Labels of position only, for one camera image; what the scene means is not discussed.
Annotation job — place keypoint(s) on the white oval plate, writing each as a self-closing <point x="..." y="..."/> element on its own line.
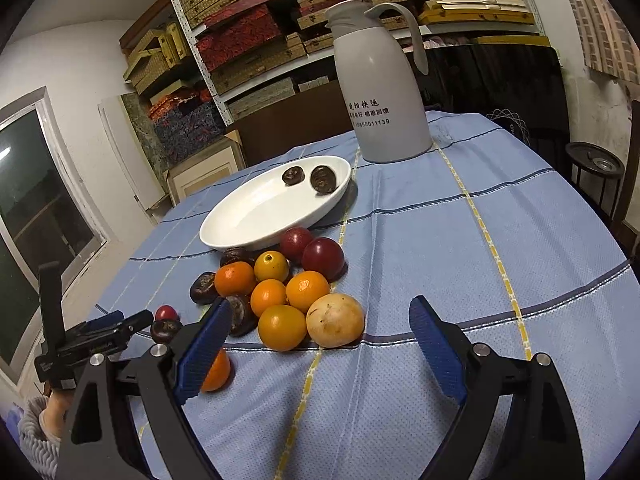
<point x="254" y="215"/>

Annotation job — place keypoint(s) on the dark wooden board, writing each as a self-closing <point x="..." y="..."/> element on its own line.
<point x="311" y="116"/>

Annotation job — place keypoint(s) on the grey knitted sleeve forearm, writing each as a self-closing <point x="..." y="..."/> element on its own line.
<point x="39" y="446"/>

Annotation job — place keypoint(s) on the blue checked tablecloth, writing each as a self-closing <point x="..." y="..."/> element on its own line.
<point x="500" y="244"/>

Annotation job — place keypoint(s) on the grey thermos jug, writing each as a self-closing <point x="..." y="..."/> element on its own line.
<point x="377" y="82"/>

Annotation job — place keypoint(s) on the small dark chestnut fruit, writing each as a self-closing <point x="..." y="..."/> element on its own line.
<point x="164" y="331"/>

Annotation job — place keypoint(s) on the dark mangosteen top pile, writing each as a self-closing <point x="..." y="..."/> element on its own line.
<point x="237" y="254"/>

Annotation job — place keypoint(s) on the white metal shelf unit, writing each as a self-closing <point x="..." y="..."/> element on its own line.
<point x="292" y="61"/>

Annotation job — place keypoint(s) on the orange tangerine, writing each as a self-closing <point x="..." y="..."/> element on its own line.
<point x="305" y="288"/>
<point x="235" y="279"/>
<point x="218" y="374"/>
<point x="266" y="294"/>

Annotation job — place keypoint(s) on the yellow orange top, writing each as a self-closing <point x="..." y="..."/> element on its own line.
<point x="271" y="265"/>

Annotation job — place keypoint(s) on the striped pink curtain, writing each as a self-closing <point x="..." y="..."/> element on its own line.
<point x="607" y="45"/>

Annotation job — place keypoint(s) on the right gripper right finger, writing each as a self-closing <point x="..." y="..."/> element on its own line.
<point x="541" y="439"/>

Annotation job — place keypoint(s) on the window with white frame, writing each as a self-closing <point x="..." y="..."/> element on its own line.
<point x="44" y="218"/>

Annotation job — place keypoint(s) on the dark red plum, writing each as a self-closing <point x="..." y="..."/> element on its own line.
<point x="293" y="243"/>
<point x="325" y="256"/>

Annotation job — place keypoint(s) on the person left hand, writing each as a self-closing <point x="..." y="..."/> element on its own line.
<point x="52" y="418"/>

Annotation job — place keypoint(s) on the blue patterned box stack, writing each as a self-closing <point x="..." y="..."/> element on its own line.
<point x="185" y="131"/>

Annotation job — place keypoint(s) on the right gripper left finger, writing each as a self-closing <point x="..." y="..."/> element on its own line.
<point x="100" y="439"/>

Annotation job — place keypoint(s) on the red patterned box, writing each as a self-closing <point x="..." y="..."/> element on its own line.
<point x="251" y="30"/>

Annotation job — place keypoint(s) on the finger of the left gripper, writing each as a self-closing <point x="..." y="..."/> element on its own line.
<point x="103" y="322"/>

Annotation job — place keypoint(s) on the round black side stool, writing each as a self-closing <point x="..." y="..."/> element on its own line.
<point x="598" y="165"/>

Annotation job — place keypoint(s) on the small red cherry tomato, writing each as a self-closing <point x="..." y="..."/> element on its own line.
<point x="166" y="312"/>

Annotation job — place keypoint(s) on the dark mangosteen pile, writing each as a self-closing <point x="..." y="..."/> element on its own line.
<point x="203" y="289"/>
<point x="237" y="254"/>

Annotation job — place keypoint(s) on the framed picture in carton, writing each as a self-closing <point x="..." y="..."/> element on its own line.
<point x="219" y="160"/>

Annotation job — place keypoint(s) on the white leaning panel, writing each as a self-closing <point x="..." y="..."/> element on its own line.
<point x="148" y="192"/>

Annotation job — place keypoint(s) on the large yellow orange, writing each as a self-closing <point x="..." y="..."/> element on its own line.
<point x="282" y="328"/>

